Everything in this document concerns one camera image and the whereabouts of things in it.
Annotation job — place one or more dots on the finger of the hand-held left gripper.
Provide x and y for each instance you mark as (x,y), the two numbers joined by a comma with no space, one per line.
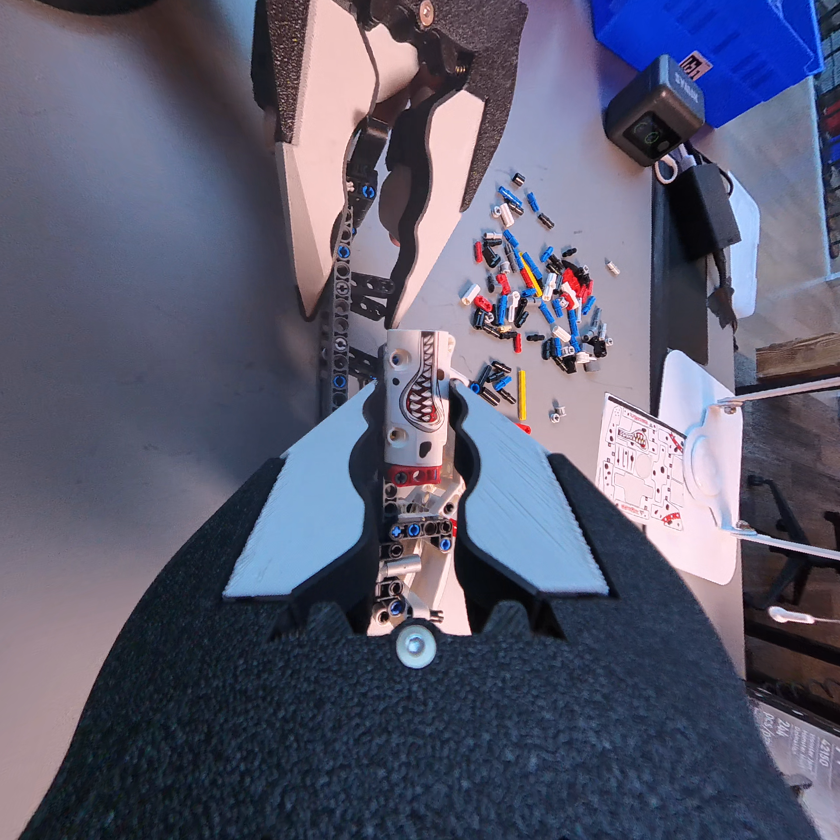
(453,151)
(321,131)

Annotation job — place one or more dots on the white sticker sheet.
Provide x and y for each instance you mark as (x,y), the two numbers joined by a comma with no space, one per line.
(630,472)

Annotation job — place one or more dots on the black box device with display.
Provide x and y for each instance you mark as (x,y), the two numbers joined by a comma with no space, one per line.
(649,111)

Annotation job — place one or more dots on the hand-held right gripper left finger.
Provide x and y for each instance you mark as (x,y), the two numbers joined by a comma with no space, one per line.
(302,518)

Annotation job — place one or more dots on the white toothed toy panel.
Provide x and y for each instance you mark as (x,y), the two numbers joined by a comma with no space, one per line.
(410,394)

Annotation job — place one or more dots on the toy truck box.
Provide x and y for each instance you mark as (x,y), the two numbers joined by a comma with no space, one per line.
(800,754)

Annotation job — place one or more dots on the yellow toy axle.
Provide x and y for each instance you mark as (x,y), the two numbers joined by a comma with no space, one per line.
(522,394)

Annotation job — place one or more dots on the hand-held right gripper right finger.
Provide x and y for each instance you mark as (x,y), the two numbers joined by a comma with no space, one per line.
(531,518)

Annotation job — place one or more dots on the blue plastic bin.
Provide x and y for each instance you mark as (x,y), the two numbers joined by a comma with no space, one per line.
(722,52)

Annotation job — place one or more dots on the grey desk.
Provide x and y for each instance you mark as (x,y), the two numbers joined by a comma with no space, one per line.
(164,394)

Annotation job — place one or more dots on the pile of small toy pieces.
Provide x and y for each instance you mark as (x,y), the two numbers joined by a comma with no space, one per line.
(558,295)

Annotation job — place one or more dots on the white flat pad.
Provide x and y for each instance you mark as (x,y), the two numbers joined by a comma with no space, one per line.
(745,262)

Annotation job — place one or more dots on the white book stand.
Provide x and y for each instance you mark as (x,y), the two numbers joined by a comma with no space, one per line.
(702,558)

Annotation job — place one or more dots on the toy truck chassis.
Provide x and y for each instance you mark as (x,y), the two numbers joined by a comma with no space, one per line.
(338,315)

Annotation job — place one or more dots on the black power adapter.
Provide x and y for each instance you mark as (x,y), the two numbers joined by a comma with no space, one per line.
(705,210)

